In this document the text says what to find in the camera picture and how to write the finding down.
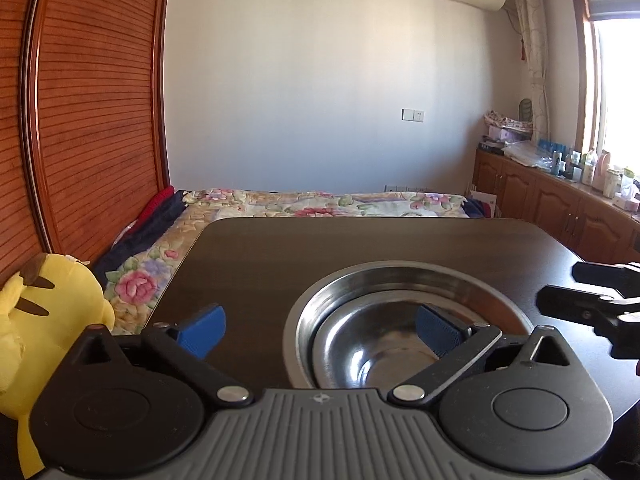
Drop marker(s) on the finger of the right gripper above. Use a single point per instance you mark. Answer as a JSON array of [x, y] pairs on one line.
[[615, 320], [624, 278]]

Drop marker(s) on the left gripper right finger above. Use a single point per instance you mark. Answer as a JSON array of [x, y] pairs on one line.
[[458, 347]]

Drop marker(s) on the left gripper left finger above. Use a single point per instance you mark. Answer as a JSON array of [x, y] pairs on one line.
[[182, 348]]

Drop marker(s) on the medium steel bowl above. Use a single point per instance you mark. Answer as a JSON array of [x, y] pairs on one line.
[[371, 341]]

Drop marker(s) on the large steel bowl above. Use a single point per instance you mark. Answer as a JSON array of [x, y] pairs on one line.
[[316, 303]]

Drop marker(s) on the wooden side cabinet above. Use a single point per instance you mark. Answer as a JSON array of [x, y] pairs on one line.
[[582, 220]]

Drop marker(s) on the toiletry bottles on counter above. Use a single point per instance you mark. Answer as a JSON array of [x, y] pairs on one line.
[[591, 172]]

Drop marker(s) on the yellow plush toy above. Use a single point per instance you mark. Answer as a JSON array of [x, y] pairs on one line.
[[44, 309]]

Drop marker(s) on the dark blue red blanket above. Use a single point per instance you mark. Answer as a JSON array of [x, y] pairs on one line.
[[156, 218]]

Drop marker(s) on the white paper bag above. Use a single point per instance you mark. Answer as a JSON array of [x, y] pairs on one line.
[[481, 204]]

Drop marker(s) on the stack of boxes and papers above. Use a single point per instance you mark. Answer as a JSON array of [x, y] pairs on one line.
[[501, 131]]

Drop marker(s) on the window with blind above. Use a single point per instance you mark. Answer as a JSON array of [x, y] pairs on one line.
[[611, 33]]

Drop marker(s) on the patterned curtain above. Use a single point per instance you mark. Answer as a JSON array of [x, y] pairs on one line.
[[533, 25]]

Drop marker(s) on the wall power strip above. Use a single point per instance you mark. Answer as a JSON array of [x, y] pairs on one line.
[[406, 189]]

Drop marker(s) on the wall light switch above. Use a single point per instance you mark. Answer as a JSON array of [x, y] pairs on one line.
[[412, 115]]

